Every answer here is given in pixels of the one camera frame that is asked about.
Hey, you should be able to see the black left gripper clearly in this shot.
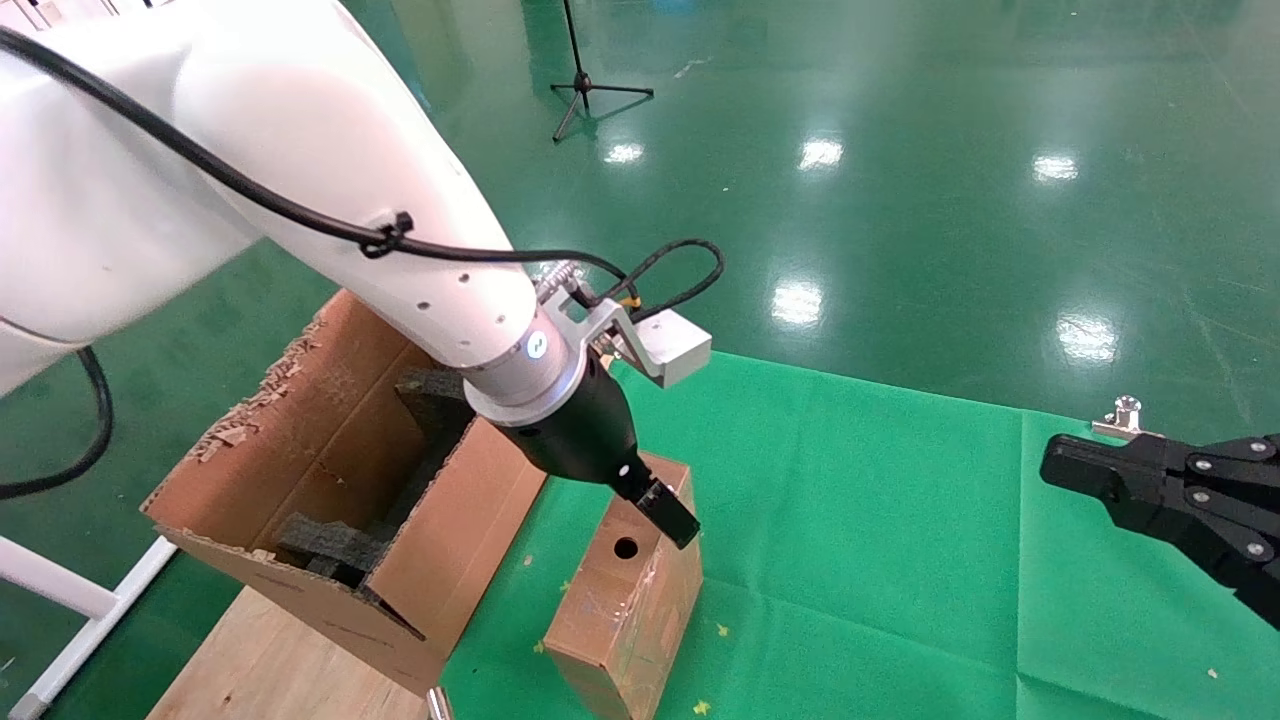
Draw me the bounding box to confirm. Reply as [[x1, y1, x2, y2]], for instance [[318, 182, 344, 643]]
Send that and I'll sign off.
[[495, 360, 701, 550]]

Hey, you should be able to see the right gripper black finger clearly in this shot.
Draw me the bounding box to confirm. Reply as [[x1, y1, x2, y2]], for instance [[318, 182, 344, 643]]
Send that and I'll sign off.
[[1042, 461, 1280, 626], [1040, 432, 1280, 521]]

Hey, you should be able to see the small taped cardboard box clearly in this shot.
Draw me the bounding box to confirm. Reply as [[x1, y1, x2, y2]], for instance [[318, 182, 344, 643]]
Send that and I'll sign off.
[[543, 452, 704, 720]]

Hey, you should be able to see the large open cardboard carton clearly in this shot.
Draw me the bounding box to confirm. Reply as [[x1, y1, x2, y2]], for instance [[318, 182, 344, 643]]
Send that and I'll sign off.
[[140, 290, 549, 696]]

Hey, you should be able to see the green table cloth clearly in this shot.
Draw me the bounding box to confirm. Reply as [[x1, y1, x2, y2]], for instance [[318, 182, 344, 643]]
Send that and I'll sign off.
[[440, 350, 1280, 720]]

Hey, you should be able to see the black foam insert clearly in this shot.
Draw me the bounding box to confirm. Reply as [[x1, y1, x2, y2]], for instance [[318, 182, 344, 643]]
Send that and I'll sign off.
[[385, 368, 479, 526], [275, 512, 396, 586]]

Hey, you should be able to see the black tripod stand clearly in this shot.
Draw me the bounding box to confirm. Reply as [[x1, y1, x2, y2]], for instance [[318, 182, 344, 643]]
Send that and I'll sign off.
[[550, 0, 656, 143]]

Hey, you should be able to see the wooden board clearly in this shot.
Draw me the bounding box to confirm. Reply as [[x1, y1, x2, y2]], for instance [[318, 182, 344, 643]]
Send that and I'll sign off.
[[145, 585, 446, 720]]

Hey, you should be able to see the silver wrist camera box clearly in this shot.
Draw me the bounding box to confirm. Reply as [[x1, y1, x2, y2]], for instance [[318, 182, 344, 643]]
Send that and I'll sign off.
[[540, 295, 713, 389]]

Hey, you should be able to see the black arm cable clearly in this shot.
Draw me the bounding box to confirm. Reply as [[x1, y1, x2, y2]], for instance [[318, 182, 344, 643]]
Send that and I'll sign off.
[[0, 25, 726, 501]]

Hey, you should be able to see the white table leg frame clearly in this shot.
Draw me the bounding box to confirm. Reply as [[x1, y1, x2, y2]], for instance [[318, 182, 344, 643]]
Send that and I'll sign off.
[[0, 535, 179, 720]]

